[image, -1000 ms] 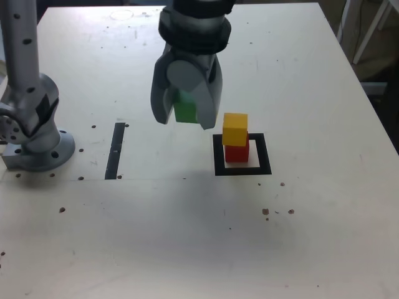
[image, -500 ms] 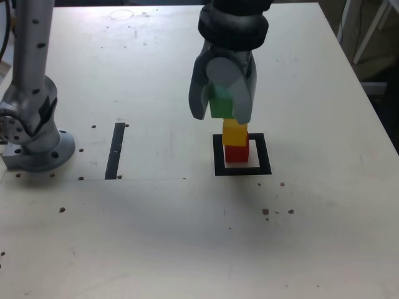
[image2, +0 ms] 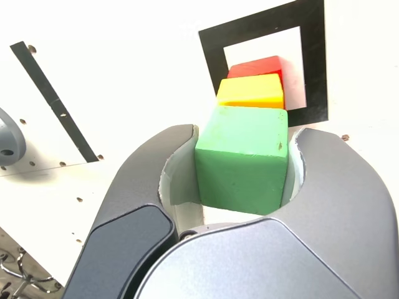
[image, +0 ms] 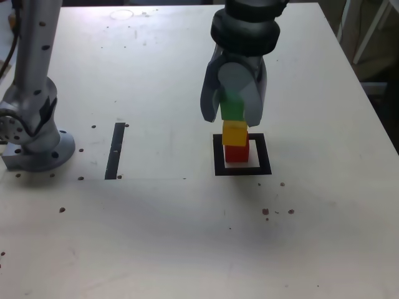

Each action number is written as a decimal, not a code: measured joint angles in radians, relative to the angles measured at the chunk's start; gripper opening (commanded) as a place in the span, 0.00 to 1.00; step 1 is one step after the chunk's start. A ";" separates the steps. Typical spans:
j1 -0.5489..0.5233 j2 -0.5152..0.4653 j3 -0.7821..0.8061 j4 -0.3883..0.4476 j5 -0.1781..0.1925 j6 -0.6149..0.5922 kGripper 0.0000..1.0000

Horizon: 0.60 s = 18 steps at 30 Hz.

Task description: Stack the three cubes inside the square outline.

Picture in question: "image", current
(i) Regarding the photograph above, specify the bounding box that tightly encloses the white metal frame leg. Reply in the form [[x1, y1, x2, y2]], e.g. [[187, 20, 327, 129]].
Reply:
[[353, 0, 392, 65]]

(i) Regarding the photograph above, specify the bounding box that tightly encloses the black tape strip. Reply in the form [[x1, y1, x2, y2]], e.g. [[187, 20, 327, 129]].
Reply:
[[104, 122, 125, 181]]

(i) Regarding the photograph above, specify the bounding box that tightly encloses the red cube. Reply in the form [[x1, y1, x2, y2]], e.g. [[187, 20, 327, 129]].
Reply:
[[224, 132, 251, 163]]

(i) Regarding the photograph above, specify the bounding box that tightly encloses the yellow cube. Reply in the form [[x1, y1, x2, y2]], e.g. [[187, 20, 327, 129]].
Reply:
[[221, 120, 249, 146]]

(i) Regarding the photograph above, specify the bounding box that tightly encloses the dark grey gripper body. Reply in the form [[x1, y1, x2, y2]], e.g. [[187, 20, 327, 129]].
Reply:
[[216, 46, 264, 80]]

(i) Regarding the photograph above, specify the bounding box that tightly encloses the green cube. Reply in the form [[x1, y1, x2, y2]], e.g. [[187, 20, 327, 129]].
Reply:
[[219, 92, 246, 121]]

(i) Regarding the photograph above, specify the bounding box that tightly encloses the black tape square outline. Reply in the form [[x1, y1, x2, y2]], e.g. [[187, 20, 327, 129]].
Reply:
[[212, 133, 272, 177]]

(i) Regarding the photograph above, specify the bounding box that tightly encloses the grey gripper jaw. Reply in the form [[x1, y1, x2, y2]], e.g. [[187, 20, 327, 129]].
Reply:
[[199, 45, 226, 123], [217, 58, 269, 128]]

